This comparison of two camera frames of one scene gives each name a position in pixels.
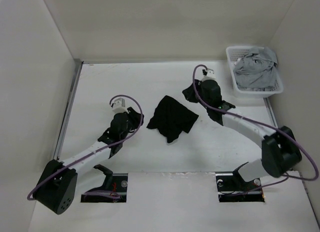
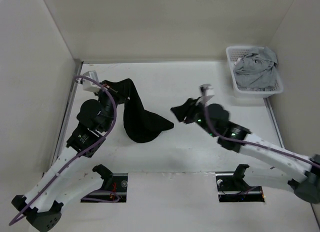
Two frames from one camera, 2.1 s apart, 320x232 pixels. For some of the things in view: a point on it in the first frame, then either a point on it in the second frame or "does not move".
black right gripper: (188, 94) to (187, 109)
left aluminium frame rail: (79, 63) does not move
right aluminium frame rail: (271, 112) does not move
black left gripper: (134, 117) to (110, 88)
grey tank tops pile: (256, 69) does not move
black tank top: (171, 117) to (140, 125)
